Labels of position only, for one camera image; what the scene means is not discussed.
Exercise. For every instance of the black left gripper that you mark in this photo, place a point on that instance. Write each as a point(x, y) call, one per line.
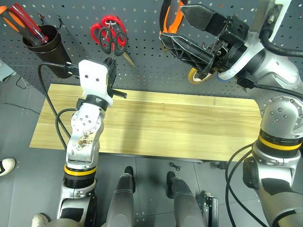
point(111, 71)

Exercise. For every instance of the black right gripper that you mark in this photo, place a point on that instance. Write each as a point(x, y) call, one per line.
point(232, 30)

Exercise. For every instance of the orange and black pliers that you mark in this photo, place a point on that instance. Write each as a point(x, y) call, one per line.
point(174, 22)

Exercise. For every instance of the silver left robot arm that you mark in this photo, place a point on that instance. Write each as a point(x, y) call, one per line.
point(82, 132)

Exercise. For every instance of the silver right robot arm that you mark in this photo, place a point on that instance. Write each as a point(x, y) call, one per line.
point(279, 118)

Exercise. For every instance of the yellow tape roll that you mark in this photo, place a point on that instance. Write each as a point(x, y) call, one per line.
point(192, 75)

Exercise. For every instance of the grey perforated pegboard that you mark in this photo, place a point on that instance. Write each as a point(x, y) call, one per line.
point(146, 35)

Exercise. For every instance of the silver pegboard hook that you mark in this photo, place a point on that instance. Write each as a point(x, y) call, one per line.
point(110, 22)

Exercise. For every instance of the black pegboard hook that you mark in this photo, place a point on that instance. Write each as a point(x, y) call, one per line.
point(60, 22)

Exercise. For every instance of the small dark pegboard hook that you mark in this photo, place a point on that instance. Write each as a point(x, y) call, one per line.
point(42, 17)

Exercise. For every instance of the black metal cup holder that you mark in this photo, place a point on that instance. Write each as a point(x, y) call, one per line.
point(52, 54)

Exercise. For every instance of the small black clip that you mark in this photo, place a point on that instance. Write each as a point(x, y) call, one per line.
point(175, 166)

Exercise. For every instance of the orange and black screwdriver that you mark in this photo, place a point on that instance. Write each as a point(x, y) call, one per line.
point(14, 22)

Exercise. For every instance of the white sneaker with green stripe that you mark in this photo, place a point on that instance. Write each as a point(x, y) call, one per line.
point(6, 166)

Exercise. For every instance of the black metal stand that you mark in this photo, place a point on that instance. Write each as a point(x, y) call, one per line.
point(211, 210)

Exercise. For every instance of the plain white shoe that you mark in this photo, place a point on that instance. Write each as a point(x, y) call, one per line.
point(40, 220)

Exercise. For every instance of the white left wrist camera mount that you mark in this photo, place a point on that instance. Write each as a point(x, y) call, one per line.
point(92, 78)

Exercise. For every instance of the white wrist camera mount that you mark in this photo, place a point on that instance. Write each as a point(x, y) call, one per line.
point(253, 45)
point(92, 78)

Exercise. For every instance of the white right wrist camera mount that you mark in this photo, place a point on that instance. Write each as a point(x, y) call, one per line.
point(253, 45)

